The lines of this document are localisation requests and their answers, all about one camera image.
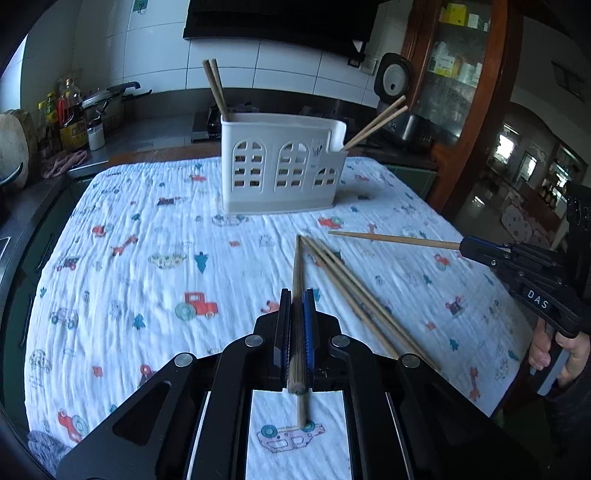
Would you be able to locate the dark chopstick in holder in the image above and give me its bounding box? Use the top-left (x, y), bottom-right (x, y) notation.
top-left (202, 59), bottom-right (221, 112)
top-left (209, 59), bottom-right (229, 121)

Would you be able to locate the wall power socket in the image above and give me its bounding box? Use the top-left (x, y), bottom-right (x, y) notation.
top-left (348, 52), bottom-right (378, 76)

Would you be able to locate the black rice cooker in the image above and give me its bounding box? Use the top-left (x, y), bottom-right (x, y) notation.
top-left (374, 52), bottom-right (436, 149)

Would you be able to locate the black range hood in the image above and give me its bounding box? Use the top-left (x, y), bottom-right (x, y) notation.
top-left (183, 0), bottom-right (381, 58)

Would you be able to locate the yellow label oil bottle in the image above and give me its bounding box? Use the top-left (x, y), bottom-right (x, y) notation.
top-left (57, 78), bottom-right (88, 152)

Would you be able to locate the bamboo chopstick in holder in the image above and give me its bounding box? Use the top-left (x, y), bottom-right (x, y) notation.
top-left (353, 96), bottom-right (408, 138)
top-left (342, 106), bottom-right (408, 151)

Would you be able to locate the wooden glass door cabinet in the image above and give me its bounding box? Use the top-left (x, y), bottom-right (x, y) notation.
top-left (402, 1), bottom-right (523, 220)

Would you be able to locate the small white jar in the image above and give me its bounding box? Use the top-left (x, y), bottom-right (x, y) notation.
top-left (87, 123), bottom-right (105, 151)

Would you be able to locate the green base cabinet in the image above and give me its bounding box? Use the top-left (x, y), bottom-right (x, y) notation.
top-left (387, 165), bottom-right (437, 200)

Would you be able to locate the round wooden cutting board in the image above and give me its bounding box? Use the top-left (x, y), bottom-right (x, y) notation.
top-left (1, 109), bottom-right (38, 190)

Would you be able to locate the grey patterned rag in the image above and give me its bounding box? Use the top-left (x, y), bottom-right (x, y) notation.
top-left (27, 430), bottom-right (71, 477)

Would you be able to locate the green wall hook plate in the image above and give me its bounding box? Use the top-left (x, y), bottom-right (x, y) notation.
top-left (132, 0), bottom-right (147, 12)

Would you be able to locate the pink cloth on counter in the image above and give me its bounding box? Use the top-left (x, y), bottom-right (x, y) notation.
top-left (41, 150), bottom-right (88, 179)

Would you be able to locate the white plastic utensil holder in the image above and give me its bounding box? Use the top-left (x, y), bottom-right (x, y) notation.
top-left (221, 113), bottom-right (348, 214)

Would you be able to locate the black gas stove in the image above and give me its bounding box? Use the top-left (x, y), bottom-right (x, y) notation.
top-left (190, 103), bottom-right (259, 143)

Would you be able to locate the person's right hand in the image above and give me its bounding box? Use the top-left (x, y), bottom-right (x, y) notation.
top-left (527, 317), bottom-right (591, 388)

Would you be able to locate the white cartoon print tablecloth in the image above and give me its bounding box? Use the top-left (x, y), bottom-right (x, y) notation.
top-left (22, 155), bottom-right (535, 480)

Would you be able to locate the metal pot with lid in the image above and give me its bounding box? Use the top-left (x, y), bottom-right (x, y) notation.
top-left (82, 81), bottom-right (152, 136)

